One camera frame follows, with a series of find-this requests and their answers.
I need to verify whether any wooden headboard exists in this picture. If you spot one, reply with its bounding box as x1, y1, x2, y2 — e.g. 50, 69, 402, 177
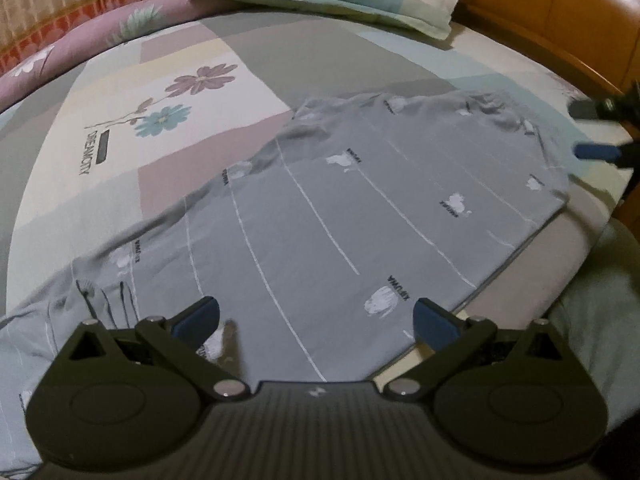
415, 0, 640, 106

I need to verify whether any pink floral quilt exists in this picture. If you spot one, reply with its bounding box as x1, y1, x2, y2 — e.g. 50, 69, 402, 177
0, 0, 246, 111

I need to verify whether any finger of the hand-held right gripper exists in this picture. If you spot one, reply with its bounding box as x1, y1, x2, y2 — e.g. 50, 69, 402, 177
571, 80, 640, 123
575, 140, 640, 168

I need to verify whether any grey pajama top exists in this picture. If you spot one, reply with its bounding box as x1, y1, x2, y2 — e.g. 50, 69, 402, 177
0, 91, 573, 461

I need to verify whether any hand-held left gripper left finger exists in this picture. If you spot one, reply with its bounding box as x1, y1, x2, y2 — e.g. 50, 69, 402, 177
50, 297, 250, 401

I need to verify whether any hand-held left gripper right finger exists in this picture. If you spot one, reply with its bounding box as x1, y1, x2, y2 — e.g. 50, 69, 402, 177
384, 298, 583, 401

